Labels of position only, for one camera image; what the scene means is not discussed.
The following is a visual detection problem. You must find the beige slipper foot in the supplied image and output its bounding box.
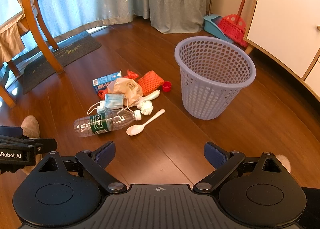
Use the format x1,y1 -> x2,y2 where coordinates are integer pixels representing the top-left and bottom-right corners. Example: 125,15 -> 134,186
276,155 -> 291,173
21,115 -> 42,175

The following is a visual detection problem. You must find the white wooden cabinet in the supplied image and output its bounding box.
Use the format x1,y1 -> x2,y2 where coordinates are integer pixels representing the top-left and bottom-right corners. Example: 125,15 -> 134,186
244,0 -> 319,98

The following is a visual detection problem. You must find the purple plastic waste basket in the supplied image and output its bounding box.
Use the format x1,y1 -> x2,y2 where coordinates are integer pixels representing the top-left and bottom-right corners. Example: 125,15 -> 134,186
175,36 -> 256,120

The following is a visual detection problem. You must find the beige slipper right foot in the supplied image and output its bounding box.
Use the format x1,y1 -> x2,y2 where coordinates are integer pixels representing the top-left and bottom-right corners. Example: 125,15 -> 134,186
276,155 -> 291,173

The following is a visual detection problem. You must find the plastic bag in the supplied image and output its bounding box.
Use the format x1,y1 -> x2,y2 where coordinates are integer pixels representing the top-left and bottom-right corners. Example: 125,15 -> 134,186
107,77 -> 161,107

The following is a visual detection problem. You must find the red plastic wrapper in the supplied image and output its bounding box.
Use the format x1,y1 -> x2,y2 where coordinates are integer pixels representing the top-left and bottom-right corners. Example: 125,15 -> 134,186
97,70 -> 139,100

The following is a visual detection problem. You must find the clear plastic water bottle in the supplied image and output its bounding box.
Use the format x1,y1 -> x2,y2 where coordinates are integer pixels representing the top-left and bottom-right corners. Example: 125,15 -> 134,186
74,110 -> 142,137

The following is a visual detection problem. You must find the blue dustpan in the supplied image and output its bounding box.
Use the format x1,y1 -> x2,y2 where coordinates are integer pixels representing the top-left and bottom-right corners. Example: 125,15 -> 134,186
203,14 -> 234,44

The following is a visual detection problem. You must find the white plastic spoon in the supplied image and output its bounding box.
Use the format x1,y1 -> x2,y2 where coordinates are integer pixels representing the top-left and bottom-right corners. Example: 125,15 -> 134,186
126,109 -> 165,136

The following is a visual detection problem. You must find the dark door mat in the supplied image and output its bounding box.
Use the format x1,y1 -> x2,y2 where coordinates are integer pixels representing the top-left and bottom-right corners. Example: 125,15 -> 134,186
22,31 -> 101,94

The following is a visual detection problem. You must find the wooden chair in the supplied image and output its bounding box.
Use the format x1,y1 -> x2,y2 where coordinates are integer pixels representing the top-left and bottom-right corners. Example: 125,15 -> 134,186
0,0 -> 65,109

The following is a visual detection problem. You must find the beige slipper left foot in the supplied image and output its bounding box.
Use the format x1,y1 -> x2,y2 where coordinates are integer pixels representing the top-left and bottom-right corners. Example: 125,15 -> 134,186
21,115 -> 42,175

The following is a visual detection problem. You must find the blue face mask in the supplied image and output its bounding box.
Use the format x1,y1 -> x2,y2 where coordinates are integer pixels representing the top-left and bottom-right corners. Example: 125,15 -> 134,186
87,94 -> 127,115

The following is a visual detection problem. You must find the red bottle cap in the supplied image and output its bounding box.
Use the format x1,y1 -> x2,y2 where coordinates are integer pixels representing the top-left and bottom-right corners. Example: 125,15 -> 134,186
162,81 -> 172,92

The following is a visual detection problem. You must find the red broom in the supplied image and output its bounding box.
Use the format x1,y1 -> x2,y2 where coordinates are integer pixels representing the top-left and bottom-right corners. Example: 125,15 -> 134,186
218,0 -> 248,48

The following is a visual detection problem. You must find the blue milk carton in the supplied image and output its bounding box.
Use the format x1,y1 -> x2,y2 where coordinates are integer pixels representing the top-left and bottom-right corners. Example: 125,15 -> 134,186
92,70 -> 122,93

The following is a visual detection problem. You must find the white tissue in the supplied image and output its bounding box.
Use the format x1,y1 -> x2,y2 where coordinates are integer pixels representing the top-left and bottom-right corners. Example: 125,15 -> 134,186
136,101 -> 153,115

